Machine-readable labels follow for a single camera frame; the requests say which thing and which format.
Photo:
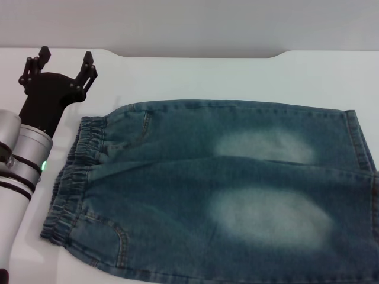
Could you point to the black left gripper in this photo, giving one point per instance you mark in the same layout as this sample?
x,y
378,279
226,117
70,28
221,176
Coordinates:
x,y
44,97

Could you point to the blue denim shorts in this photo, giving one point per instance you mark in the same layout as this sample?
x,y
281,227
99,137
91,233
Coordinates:
x,y
189,189

